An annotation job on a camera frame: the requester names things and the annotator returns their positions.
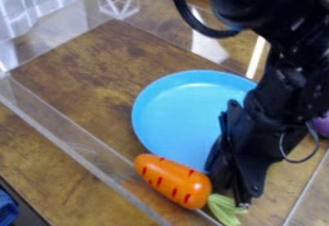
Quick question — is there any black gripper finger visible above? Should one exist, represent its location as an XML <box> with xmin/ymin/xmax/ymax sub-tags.
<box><xmin>205</xmin><ymin>137</ymin><xmax>234</xmax><ymax>191</ymax></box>

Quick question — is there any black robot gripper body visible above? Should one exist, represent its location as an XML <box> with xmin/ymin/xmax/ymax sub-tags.
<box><xmin>218</xmin><ymin>89</ymin><xmax>309</xmax><ymax>206</ymax></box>

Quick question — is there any orange toy carrot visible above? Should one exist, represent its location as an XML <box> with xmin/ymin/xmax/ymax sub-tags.
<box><xmin>134</xmin><ymin>154</ymin><xmax>248</xmax><ymax>226</ymax></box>

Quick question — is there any blue round plate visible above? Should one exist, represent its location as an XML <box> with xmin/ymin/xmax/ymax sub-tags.
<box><xmin>131</xmin><ymin>70</ymin><xmax>256</xmax><ymax>171</ymax></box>

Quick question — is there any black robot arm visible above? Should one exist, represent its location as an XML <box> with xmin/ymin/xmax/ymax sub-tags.
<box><xmin>206</xmin><ymin>0</ymin><xmax>329</xmax><ymax>206</ymax></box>

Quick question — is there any purple toy eggplant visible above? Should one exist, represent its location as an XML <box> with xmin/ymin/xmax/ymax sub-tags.
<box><xmin>313</xmin><ymin>112</ymin><xmax>329</xmax><ymax>138</ymax></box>

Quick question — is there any blue object at corner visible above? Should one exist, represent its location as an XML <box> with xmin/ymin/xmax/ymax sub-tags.
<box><xmin>0</xmin><ymin>189</ymin><xmax>19</xmax><ymax>226</ymax></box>

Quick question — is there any clear acrylic enclosure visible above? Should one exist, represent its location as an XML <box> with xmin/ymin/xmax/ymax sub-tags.
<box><xmin>0</xmin><ymin>0</ymin><xmax>329</xmax><ymax>226</ymax></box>

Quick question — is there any black braided cable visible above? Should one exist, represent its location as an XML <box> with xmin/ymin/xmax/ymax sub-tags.
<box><xmin>166</xmin><ymin>0</ymin><xmax>242</xmax><ymax>39</ymax></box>

